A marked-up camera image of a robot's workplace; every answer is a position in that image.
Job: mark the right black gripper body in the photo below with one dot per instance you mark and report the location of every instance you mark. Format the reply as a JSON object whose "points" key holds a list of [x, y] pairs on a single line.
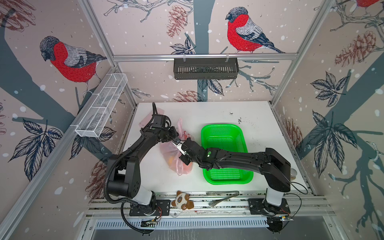
{"points": [[186, 158]]}

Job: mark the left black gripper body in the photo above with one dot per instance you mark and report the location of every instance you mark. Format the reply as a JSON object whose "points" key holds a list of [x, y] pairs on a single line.
{"points": [[168, 133]]}

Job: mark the pink plastic bag with fruit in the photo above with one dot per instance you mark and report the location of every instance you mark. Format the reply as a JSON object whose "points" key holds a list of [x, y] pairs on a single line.
{"points": [[169, 149]]}

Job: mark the green plastic basket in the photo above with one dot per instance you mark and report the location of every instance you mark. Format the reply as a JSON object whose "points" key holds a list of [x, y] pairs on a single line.
{"points": [[228, 137]]}

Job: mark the orange fruit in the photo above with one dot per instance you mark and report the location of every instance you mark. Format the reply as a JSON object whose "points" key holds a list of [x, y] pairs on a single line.
{"points": [[172, 161]]}

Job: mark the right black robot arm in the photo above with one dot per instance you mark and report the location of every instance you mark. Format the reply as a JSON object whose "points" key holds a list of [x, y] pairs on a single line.
{"points": [[269, 163]]}

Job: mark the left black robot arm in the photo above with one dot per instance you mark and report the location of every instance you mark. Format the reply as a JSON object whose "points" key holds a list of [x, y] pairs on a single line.
{"points": [[123, 175]]}

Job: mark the pink rectangular lid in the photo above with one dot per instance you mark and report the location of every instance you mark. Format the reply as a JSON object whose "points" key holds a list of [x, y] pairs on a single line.
{"points": [[146, 120]]}

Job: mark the panda plush toy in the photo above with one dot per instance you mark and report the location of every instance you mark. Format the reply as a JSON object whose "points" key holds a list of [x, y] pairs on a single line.
{"points": [[182, 201]]}

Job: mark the small glass jar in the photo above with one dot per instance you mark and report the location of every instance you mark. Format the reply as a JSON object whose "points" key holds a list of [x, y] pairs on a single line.
{"points": [[293, 174]]}

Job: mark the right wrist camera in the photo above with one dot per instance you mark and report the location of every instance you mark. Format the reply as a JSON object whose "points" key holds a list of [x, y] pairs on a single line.
{"points": [[179, 143]]}

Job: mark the metal tongs on rail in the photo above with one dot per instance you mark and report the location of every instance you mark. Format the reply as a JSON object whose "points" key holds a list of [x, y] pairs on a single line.
{"points": [[227, 195]]}

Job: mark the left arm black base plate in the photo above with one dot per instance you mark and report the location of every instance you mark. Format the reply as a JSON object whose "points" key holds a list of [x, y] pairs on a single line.
{"points": [[157, 208]]}

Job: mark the white wire mesh shelf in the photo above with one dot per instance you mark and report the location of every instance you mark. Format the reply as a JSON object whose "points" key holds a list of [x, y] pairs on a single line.
{"points": [[99, 112]]}

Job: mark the aluminium horizontal frame bar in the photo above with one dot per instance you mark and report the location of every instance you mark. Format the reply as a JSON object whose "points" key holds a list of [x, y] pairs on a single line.
{"points": [[165, 58]]}

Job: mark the black hanging wall basket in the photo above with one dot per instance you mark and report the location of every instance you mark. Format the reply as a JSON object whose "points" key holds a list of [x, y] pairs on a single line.
{"points": [[206, 69]]}

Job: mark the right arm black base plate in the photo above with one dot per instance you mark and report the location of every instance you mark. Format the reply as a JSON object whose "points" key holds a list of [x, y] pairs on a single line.
{"points": [[261, 207]]}

